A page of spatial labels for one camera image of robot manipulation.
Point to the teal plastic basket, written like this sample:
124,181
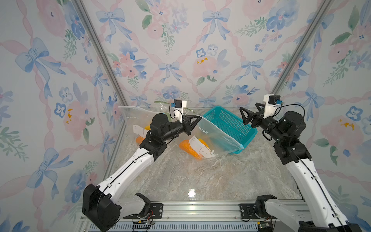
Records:
232,125

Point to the orange mango basket back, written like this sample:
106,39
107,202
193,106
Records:
185,146

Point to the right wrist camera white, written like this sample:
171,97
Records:
272,103

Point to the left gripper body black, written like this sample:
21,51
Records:
185,127

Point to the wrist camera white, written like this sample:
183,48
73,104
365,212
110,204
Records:
176,109
272,103

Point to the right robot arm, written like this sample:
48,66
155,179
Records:
325,215

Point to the clear zip-top bag green print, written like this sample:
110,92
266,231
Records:
164,108

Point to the aluminium frame rail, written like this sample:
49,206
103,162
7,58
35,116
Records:
219,216

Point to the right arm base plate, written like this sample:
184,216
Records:
255,211

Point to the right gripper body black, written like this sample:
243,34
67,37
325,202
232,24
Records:
260,121

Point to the clear plastic bag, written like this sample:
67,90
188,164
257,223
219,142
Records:
137,122
218,141

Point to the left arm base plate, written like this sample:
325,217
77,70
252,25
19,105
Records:
151,211

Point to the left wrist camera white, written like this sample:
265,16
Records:
176,109

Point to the yellow mango basket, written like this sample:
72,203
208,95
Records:
204,143

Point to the orange mango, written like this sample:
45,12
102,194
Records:
139,140

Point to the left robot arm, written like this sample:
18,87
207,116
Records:
102,204

